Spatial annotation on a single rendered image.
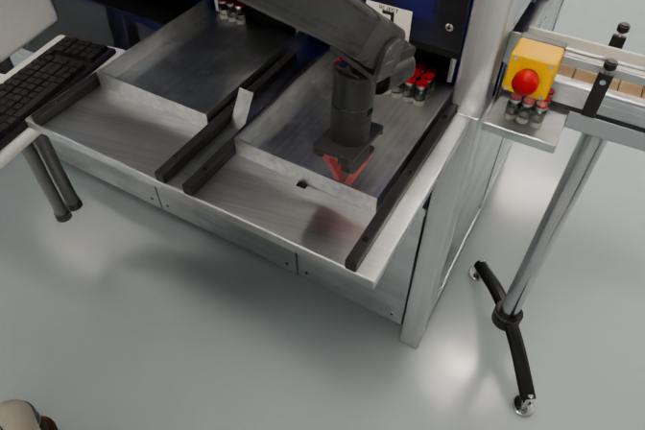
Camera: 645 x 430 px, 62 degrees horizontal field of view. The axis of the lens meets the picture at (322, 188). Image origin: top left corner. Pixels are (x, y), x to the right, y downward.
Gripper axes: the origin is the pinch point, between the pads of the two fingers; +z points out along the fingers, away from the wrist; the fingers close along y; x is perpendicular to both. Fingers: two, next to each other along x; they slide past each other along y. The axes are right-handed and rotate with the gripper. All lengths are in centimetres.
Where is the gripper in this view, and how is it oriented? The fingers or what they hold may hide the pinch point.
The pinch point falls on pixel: (343, 184)
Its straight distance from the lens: 81.4
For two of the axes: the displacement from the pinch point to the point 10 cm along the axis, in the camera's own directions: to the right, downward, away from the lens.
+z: -0.6, 7.6, 6.5
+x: -8.6, -3.6, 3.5
